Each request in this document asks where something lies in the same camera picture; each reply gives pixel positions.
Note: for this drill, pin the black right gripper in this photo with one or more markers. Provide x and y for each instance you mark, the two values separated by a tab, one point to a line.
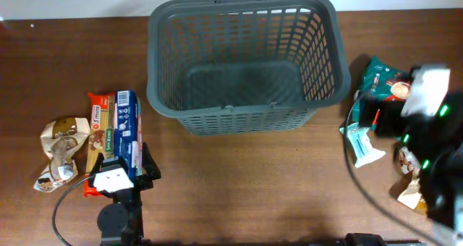
388	115

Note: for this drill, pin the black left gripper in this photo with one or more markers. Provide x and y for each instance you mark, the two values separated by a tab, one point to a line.
145	181

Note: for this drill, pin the light teal tissue pack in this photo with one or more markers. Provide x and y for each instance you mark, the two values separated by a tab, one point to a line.
359	143

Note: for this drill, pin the green Nescafe coffee bag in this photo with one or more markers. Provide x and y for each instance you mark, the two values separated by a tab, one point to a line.
383	83

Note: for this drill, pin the blue Kleenex tissue box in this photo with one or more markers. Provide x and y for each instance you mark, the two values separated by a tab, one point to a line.
127	131

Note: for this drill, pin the beige cookie bag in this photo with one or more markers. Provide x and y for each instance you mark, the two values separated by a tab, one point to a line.
60	140
411	195

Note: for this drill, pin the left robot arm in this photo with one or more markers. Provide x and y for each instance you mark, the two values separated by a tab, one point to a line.
121	222

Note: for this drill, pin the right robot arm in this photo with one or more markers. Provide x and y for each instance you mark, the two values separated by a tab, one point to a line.
436	143

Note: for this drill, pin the San Remo spaghetti pack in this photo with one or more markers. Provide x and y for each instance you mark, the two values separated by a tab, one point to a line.
101	135

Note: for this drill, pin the grey plastic basket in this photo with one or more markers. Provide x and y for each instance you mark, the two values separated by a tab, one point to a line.
235	66

